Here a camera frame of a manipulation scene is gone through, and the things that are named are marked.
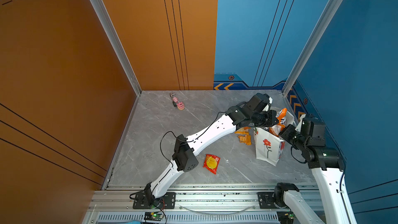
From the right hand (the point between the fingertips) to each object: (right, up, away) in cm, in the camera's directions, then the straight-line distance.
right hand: (280, 127), depth 71 cm
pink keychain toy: (-52, +10, +37) cm, 65 cm away
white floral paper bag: (-5, -9, 0) cm, 10 cm away
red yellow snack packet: (-31, -21, +12) cm, 39 cm away
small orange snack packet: (-11, -7, +24) cm, 28 cm away
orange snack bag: (0, +6, -1) cm, 6 cm away
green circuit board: (-59, -41, -1) cm, 72 cm away
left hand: (0, +3, -3) cm, 5 cm away
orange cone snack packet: (-10, -10, +22) cm, 26 cm away
